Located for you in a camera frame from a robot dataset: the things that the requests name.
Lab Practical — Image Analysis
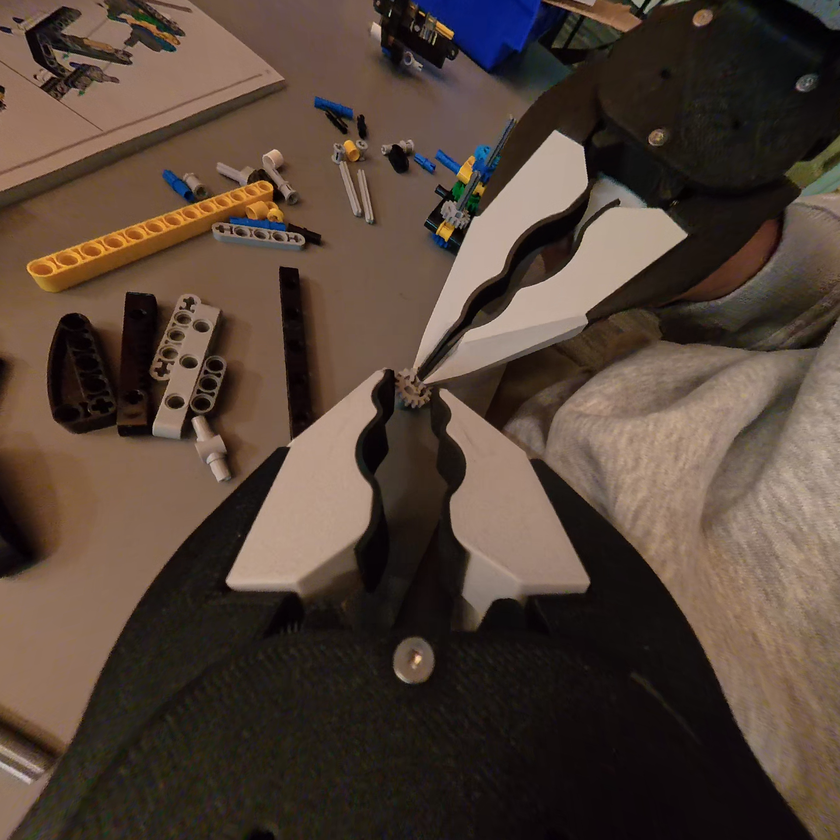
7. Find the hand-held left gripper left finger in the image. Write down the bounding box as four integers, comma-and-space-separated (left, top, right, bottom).
225, 369, 395, 595

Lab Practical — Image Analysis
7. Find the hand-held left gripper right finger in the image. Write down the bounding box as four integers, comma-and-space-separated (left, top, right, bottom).
430, 387, 590, 631

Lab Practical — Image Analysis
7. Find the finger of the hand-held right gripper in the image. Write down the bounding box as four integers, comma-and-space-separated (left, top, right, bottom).
428, 200, 690, 388
411, 129, 592, 378

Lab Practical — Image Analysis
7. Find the grey lego gear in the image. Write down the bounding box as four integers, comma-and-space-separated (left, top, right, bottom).
394, 367, 432, 411

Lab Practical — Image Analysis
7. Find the person's right forearm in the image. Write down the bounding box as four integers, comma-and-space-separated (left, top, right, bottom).
656, 193, 840, 352

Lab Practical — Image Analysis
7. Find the lego gear assembly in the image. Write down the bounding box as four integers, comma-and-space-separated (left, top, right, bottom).
423, 115, 519, 253

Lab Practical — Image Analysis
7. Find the grey lego axle connector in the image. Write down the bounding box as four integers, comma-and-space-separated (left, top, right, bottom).
192, 415, 232, 483

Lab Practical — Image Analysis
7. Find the long black lego beam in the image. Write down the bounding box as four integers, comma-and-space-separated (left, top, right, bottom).
279, 266, 316, 441

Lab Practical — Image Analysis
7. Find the grey lego axle with connector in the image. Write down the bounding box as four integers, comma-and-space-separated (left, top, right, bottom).
331, 143, 364, 217

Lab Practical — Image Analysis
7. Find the black and blue lego assembly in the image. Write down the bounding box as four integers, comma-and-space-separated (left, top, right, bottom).
371, 0, 460, 71

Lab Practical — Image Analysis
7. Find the thick light grey lego beam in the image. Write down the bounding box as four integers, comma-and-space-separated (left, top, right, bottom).
152, 303, 223, 439

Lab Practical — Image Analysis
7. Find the thin light grey lego liftarm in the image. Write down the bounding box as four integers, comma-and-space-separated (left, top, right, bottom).
150, 294, 202, 382
211, 222, 307, 252

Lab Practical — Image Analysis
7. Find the black lego gear rack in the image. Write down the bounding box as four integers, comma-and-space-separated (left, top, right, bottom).
117, 292, 158, 437

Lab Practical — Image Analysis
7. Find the black curved lego liftarm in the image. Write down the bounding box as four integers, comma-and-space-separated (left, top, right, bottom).
47, 313, 118, 434

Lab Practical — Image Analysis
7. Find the long yellow lego beam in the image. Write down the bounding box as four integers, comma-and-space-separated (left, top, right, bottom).
26, 182, 275, 293

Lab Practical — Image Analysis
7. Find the open lego instruction booklet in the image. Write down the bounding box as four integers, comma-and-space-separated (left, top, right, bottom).
0, 0, 286, 210

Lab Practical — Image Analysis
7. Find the person's right hand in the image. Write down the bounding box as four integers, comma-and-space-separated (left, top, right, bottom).
692, 220, 785, 301

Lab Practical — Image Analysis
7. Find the blue plastic bin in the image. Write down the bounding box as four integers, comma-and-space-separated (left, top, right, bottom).
416, 0, 546, 73

